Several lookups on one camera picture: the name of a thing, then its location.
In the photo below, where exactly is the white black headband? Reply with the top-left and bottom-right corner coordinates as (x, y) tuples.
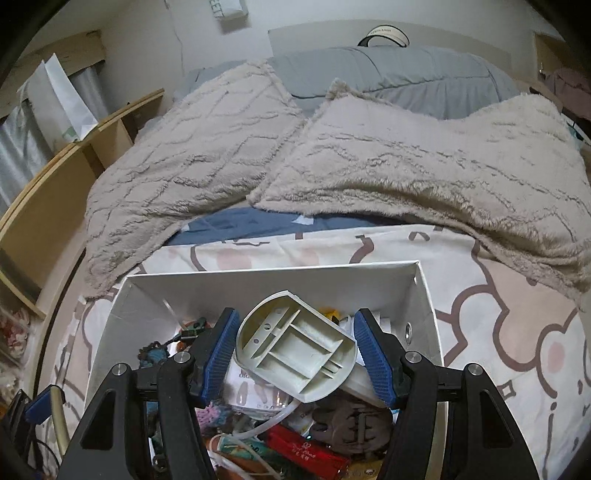
(358, 24), (411, 48)

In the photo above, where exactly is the wooden wardrobe niche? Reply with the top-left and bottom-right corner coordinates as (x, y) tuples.
(533, 31), (591, 116)

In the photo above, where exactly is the beige fluffy blanket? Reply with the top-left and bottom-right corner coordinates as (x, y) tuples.
(247, 78), (591, 308)

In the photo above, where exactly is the grey pillow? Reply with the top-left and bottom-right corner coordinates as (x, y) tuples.
(173, 45), (522, 121)

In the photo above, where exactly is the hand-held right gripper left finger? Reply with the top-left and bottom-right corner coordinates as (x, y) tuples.
(54, 307), (242, 480)

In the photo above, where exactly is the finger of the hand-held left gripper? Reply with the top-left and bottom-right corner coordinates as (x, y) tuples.
(8, 388), (64, 439)

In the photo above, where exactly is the grey headboard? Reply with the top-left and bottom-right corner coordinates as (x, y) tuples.
(268, 21), (512, 70)

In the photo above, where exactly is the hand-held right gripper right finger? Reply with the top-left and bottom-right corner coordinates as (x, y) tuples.
(353, 307), (540, 480)

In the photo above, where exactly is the clear storage bin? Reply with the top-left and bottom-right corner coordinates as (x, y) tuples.
(0, 305), (38, 370)

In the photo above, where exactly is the grey curtain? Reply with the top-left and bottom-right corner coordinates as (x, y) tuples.
(0, 65), (107, 213)

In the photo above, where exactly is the white paper bag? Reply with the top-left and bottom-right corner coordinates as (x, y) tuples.
(18, 53), (100, 144)

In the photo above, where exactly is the blue purple crocheted piece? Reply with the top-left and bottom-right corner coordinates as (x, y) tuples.
(136, 340), (172, 370)

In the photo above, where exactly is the grey watch link tool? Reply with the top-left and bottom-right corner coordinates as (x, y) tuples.
(235, 290), (375, 402)

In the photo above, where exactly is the white printed card packet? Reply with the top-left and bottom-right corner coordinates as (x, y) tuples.
(222, 364), (296, 416)

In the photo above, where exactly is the white cardboard box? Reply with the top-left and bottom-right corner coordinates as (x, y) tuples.
(85, 259), (446, 480)

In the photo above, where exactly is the red lighter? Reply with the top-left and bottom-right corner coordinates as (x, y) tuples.
(265, 425), (352, 480)

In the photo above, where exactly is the brown hair claw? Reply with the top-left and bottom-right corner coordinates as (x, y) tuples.
(307, 399), (393, 457)

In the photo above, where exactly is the wooden shelf unit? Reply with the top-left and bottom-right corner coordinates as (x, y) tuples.
(0, 88), (166, 319)

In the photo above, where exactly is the pile of clothes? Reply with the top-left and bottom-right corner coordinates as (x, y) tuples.
(545, 67), (591, 116)

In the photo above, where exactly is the pink crocheted piece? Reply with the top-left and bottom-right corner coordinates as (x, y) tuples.
(198, 401), (234, 430)

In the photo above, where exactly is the white wall fixture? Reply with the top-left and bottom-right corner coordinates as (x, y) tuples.
(216, 0), (250, 33)

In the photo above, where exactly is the dark blue bedsheet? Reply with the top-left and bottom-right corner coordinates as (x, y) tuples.
(164, 207), (407, 247)

